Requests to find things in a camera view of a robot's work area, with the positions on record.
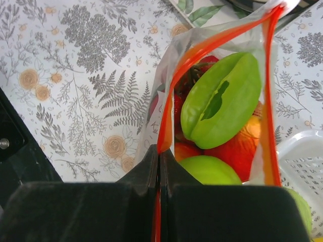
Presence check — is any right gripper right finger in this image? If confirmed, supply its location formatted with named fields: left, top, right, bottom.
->
left=160, top=151, right=309, bottom=241

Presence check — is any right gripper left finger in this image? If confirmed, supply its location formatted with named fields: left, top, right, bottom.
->
left=1, top=145, right=157, bottom=241

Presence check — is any green apple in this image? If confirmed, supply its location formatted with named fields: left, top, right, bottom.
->
left=179, top=155, right=242, bottom=185

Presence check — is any red strawberry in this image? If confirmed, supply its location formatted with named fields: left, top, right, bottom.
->
left=174, top=100, right=264, bottom=182

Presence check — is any clear zip bag orange zipper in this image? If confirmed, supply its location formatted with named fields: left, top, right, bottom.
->
left=135, top=0, right=301, bottom=242

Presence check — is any green starfruit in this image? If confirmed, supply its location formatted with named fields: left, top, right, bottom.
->
left=181, top=52, right=262, bottom=149

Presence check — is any red lychee bunch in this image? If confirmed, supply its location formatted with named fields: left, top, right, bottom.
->
left=145, top=55, right=219, bottom=144

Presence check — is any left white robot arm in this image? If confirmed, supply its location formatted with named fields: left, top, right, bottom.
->
left=0, top=91, right=62, bottom=209

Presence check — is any green cabbage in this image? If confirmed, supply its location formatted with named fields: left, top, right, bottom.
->
left=285, top=188, right=312, bottom=235

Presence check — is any white plastic basket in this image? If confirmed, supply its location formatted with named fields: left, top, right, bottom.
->
left=277, top=130, right=322, bottom=238

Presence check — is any floral tablecloth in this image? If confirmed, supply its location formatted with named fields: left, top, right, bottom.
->
left=0, top=0, right=323, bottom=242

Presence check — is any floral serving tray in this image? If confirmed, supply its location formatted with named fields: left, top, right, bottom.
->
left=170, top=0, right=249, bottom=27

